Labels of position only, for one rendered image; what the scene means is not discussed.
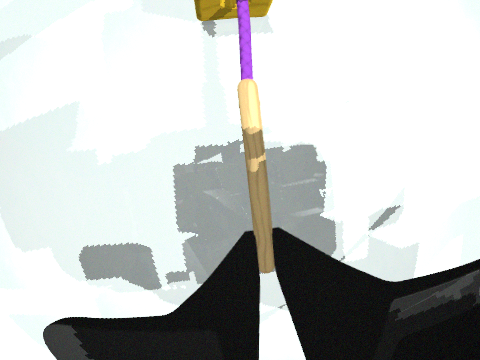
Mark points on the yellow block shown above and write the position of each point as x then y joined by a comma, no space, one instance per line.
226,9

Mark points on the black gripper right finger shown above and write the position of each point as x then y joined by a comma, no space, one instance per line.
341,313

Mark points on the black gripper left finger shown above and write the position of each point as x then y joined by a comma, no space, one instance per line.
219,321

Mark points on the wooden stick with purple string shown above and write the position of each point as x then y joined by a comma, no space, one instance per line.
254,146

